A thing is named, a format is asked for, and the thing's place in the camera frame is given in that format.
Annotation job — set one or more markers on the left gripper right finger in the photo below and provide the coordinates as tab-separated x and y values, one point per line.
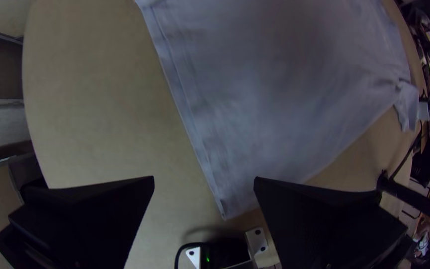
327	228

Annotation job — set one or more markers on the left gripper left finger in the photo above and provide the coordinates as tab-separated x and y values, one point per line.
80	224

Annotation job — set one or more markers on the grey t-shirt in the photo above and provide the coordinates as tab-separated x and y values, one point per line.
274	93

